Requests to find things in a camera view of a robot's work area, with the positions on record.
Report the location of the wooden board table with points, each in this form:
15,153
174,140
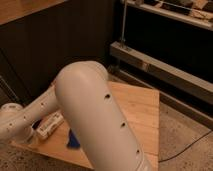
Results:
141,109

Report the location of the blue sponge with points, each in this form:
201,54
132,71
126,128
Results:
72,141

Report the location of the metal shelf rack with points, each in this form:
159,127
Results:
168,51

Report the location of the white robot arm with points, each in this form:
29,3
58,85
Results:
82,94

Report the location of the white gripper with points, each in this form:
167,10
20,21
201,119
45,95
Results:
48,126

